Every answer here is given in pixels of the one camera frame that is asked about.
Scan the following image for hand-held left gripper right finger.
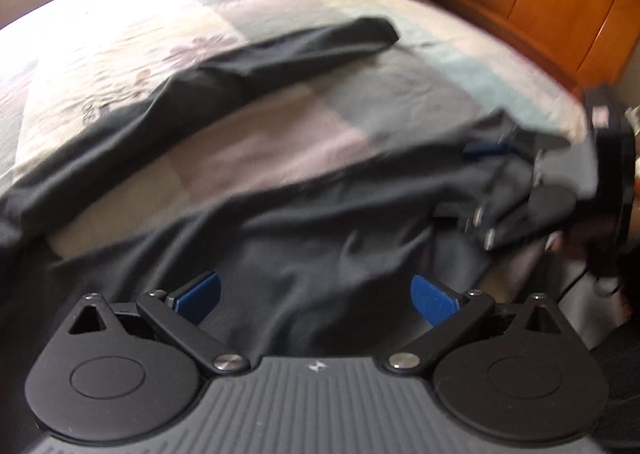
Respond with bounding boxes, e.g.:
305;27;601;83
384;273;576;377

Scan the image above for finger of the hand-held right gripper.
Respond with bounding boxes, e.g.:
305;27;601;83
462;124;568;162
432;184;556;252

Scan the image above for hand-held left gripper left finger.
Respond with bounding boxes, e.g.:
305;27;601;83
67;271;251;377

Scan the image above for dark grey pants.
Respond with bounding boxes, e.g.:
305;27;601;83
0;17;640;370

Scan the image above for person's right hand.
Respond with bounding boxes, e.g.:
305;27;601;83
544;231;601;276

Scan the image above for bed with patchwork sheet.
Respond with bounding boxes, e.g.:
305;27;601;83
0;0;601;335

